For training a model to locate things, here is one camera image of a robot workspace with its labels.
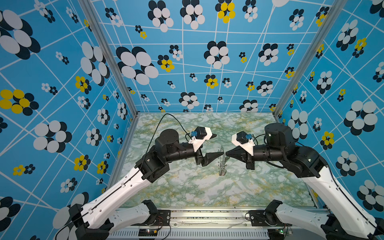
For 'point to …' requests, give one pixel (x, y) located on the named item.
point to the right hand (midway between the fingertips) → (228, 151)
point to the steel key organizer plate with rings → (222, 164)
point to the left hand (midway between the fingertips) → (219, 143)
